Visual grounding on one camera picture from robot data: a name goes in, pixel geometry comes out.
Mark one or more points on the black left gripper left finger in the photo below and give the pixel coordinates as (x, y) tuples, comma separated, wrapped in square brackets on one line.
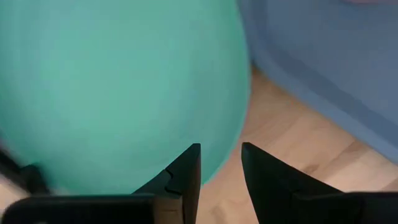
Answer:
[(186, 174)]

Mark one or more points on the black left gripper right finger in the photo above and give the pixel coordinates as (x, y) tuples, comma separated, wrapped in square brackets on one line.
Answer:
[(267, 186)]

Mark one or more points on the teal bowl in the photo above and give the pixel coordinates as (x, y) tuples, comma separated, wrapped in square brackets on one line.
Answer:
[(109, 93)]

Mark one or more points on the blue plastic tray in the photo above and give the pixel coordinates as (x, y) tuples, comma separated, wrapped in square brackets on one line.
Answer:
[(326, 62)]

